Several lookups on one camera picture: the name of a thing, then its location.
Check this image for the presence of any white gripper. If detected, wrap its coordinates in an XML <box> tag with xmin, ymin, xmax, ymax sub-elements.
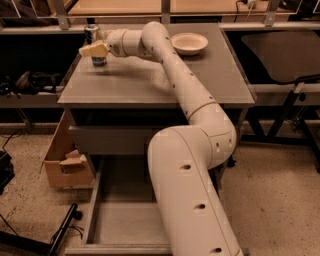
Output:
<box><xmin>79</xmin><ymin>29</ymin><xmax>127</xmax><ymax>57</ymax></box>

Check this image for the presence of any red bull can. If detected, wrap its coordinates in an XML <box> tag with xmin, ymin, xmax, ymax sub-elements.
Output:
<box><xmin>84</xmin><ymin>24</ymin><xmax>106</xmax><ymax>67</ymax></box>

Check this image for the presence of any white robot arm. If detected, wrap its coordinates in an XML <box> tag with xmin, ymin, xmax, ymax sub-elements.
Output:
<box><xmin>79</xmin><ymin>22</ymin><xmax>244</xmax><ymax>256</ymax></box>

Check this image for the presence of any grey drawer cabinet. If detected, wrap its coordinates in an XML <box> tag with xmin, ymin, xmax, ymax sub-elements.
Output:
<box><xmin>57</xmin><ymin>22</ymin><xmax>256</xmax><ymax>170</ymax></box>

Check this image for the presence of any closed top drawer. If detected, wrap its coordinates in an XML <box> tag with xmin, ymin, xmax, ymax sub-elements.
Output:
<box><xmin>69</xmin><ymin>126</ymin><xmax>237</xmax><ymax>159</ymax></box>

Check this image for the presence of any open middle drawer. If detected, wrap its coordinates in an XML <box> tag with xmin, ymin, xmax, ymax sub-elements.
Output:
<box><xmin>65</xmin><ymin>155</ymin><xmax>247</xmax><ymax>256</ymax></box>

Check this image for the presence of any black headset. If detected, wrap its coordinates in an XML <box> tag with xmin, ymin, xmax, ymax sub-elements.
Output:
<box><xmin>0</xmin><ymin>71</ymin><xmax>63</xmax><ymax>96</ymax></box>

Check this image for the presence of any white paper bowl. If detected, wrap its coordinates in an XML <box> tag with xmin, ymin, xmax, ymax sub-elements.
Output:
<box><xmin>171</xmin><ymin>33</ymin><xmax>208</xmax><ymax>56</ymax></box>

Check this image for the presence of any cardboard box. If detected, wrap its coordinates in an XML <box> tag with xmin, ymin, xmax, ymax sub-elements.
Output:
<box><xmin>43</xmin><ymin>113</ymin><xmax>95</xmax><ymax>189</ymax></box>

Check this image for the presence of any white power adapter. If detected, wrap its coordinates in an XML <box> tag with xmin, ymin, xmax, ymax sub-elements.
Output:
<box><xmin>247</xmin><ymin>0</ymin><xmax>257</xmax><ymax>10</ymax></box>

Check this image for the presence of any black device on floor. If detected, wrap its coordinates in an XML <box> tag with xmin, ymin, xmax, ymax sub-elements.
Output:
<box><xmin>0</xmin><ymin>151</ymin><xmax>15</xmax><ymax>195</ymax></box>

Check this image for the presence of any black chair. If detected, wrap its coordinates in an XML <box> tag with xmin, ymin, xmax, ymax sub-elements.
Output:
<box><xmin>238</xmin><ymin>30</ymin><xmax>319</xmax><ymax>156</ymax></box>

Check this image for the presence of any black stand base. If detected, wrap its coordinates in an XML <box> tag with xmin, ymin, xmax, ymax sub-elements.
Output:
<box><xmin>0</xmin><ymin>203</ymin><xmax>84</xmax><ymax>256</ymax></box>

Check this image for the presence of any metal railing frame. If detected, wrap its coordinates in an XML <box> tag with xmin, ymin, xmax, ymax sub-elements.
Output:
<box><xmin>0</xmin><ymin>0</ymin><xmax>320</xmax><ymax>31</ymax></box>

